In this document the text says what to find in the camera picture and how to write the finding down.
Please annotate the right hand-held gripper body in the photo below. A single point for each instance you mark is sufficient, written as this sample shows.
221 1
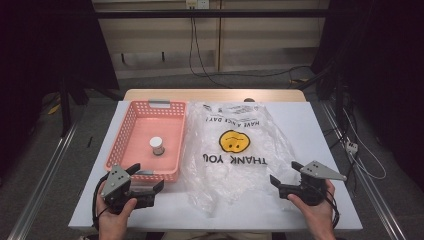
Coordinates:
313 190

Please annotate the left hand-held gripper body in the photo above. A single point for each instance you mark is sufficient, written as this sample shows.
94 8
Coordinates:
115 181

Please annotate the pink plastic basket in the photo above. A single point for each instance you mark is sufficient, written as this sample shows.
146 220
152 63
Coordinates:
170 146

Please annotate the clear printed plastic bag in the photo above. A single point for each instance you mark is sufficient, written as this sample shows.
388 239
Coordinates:
233 181

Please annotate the person's right hand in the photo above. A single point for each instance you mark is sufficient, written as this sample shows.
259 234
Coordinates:
320 220

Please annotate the person's left hand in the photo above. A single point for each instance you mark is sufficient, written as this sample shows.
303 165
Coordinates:
111 223

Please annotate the white table mat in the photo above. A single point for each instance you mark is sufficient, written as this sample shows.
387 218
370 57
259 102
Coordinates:
160 215

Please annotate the white power strip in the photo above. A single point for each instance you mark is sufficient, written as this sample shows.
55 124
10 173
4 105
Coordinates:
352 147

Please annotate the dark round table grommet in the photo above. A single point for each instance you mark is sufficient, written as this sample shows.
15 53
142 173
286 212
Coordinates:
249 100

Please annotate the black metal stand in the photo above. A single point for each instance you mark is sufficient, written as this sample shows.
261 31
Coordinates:
65 110

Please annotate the yellow floor tape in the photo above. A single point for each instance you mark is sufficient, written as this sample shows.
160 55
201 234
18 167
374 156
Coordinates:
54 109

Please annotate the dark curtain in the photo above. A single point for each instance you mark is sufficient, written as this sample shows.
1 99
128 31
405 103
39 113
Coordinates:
393 50
33 50

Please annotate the black horizontal bar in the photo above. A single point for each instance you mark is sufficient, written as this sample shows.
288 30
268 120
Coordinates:
150 13

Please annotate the metal floor rail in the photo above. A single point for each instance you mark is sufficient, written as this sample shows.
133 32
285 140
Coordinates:
40 193
376 200

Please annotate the white wall outlet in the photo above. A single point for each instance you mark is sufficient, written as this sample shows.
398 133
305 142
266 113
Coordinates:
201 4

